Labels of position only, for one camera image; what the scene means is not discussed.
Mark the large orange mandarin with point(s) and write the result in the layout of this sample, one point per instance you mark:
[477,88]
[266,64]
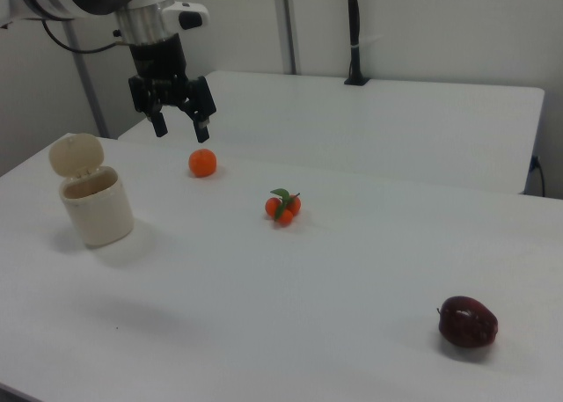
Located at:
[202,162]

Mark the small mandarin cluster with leaves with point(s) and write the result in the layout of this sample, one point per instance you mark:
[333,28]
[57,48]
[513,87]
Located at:
[272,206]

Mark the black camera stand pole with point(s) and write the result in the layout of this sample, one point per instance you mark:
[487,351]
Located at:
[354,24]

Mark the cream lidded garbage bin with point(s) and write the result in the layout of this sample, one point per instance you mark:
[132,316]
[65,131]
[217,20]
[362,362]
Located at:
[97,213]

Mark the dark red apple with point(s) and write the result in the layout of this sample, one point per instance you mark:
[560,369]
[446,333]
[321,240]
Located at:
[466,325]

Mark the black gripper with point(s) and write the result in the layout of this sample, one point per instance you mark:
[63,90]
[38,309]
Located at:
[158,63]

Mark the white side table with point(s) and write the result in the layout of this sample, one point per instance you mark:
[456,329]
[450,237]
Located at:
[352,125]

